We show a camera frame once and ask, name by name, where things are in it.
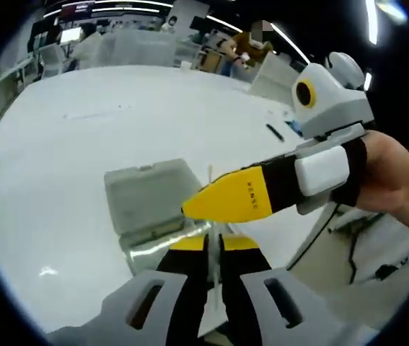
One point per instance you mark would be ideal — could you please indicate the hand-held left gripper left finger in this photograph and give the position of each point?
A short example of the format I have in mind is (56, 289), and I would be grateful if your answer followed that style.
(186, 288)

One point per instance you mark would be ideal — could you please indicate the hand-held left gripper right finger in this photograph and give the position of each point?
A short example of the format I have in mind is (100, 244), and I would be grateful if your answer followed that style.
(240, 288)

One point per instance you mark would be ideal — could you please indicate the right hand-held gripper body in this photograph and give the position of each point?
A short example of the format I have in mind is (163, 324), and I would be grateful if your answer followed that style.
(337, 104)

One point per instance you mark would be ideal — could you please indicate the transparent dual guide fixture box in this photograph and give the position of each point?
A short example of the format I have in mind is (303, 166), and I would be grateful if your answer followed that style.
(143, 194)

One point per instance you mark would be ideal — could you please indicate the person's right hand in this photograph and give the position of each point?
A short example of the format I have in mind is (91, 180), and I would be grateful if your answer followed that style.
(395, 180)

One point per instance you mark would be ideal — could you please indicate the blue cloth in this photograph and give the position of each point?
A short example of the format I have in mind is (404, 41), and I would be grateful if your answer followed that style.
(294, 127)

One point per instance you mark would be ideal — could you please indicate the black marker pen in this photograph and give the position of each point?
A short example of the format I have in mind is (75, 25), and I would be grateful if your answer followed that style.
(275, 132)

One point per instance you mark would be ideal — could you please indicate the white box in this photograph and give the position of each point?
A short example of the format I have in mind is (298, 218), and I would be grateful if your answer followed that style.
(276, 83)

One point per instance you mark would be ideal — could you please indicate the ceiling light strips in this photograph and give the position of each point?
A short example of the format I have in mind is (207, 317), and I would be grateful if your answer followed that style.
(371, 21)

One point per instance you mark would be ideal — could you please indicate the brown cabinet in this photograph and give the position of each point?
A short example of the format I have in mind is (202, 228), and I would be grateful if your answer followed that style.
(209, 61)

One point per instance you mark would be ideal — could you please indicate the small white cup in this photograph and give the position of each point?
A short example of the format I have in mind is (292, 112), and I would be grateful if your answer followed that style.
(186, 65)

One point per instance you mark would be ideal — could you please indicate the stack of translucent storage bins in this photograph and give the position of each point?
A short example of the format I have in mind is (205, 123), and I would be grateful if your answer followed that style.
(139, 48)

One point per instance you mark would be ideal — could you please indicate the red display screen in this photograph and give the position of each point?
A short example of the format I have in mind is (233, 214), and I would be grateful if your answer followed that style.
(76, 10)

